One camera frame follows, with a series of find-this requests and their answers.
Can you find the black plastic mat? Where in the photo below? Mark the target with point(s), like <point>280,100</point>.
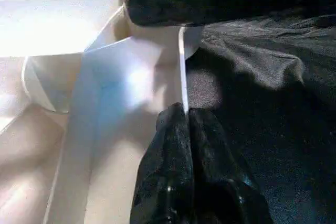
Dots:
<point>262,103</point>

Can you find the white plastic table top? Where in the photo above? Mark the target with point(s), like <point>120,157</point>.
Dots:
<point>79,77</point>

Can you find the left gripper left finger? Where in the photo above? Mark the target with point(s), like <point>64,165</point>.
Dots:
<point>165,171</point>

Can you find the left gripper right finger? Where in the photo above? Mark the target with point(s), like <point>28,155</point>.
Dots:
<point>226,182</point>

